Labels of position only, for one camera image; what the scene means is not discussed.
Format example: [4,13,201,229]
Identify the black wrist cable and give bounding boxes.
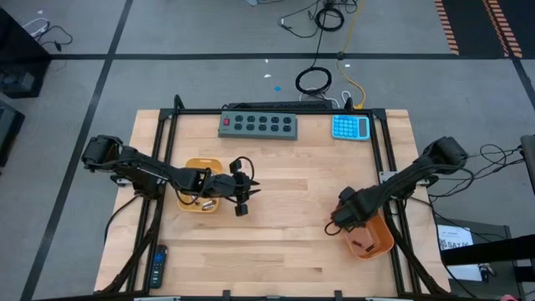
[237,156,256,181]
[324,220,350,237]

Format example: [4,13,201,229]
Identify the orange plastic bin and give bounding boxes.
[343,210,395,262]

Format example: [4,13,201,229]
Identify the black equipment case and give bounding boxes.
[0,99,26,168]

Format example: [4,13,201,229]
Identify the black arm supply cables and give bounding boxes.
[425,143,528,218]

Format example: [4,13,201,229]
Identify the blue calculator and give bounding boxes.
[331,114,372,141]

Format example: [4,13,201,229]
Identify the black cabinet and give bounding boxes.
[0,8,54,99]

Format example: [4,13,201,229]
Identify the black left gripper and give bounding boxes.
[207,157,262,217]

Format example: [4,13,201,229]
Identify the black thin floor cable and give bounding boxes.
[278,0,325,39]

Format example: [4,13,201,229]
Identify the grey power strip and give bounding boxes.
[217,111,299,141]

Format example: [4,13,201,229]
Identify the white paper sign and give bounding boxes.
[436,224,484,283]

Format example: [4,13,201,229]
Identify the white thin cable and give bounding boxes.
[23,17,50,37]

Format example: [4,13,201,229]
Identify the black power strip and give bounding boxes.
[227,99,334,112]

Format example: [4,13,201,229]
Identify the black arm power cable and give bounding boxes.
[103,192,141,244]

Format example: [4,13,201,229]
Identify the black thin looped cable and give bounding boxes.
[32,24,74,54]

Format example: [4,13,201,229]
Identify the black orange-striped floor mat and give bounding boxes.
[433,0,535,59]

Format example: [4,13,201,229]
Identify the black coiled floor cable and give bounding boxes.
[313,5,346,33]
[294,66,334,95]

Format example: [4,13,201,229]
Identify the yellow floor cable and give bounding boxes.
[335,0,368,110]

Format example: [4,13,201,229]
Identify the black remote control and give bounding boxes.
[148,244,170,289]

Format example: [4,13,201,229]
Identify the black side desk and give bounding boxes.
[434,217,535,301]

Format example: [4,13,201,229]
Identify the white floor cable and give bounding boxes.
[298,86,353,110]

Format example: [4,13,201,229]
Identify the grey panel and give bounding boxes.
[520,134,535,197]

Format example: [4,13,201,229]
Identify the black aluminium table frame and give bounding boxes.
[99,94,451,301]

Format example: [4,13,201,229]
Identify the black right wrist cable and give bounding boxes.
[324,220,350,237]

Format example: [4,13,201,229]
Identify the yellow plastic bin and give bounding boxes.
[176,156,224,215]

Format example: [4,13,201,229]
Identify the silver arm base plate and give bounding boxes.
[378,170,439,188]
[110,173,168,187]

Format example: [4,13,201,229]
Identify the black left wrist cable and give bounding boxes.
[237,156,256,181]

